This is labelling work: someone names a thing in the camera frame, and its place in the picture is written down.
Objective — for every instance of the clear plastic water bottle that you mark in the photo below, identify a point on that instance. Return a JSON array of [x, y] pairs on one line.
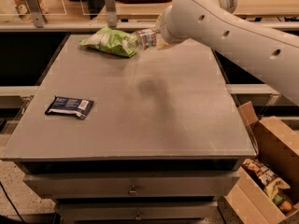
[[141, 40]]

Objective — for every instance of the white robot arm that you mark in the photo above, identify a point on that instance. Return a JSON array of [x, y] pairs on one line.
[[268, 54]]

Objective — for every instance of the green rice chip bag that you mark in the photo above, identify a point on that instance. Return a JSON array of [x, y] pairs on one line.
[[111, 41]]

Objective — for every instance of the brown snack bag in box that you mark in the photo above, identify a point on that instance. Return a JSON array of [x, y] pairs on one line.
[[259, 172]]

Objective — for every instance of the dark blue snack packet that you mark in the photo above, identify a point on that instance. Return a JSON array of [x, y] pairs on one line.
[[70, 106]]

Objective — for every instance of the orange white package behind glass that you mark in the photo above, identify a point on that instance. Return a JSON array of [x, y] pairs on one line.
[[17, 11]]

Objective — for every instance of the brown cardboard box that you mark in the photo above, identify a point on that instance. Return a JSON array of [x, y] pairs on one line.
[[278, 149]]

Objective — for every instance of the upper grey drawer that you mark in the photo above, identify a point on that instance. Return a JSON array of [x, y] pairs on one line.
[[116, 185]]

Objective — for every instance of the grey drawer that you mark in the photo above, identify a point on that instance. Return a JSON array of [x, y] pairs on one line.
[[135, 211], [116, 185]]

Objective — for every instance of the lower grey drawer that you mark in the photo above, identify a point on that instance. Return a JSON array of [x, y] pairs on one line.
[[135, 211]]

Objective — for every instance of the green yellow snack in box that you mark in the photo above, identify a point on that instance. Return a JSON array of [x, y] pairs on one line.
[[274, 191]]

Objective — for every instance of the middle metal bracket post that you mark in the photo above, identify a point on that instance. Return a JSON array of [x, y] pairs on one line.
[[112, 18]]

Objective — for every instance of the metal bracket post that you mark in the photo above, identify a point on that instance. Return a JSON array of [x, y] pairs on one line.
[[112, 18], [39, 20]]

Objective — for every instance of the left metal bracket post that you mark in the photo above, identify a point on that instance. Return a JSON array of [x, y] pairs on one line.
[[39, 20]]

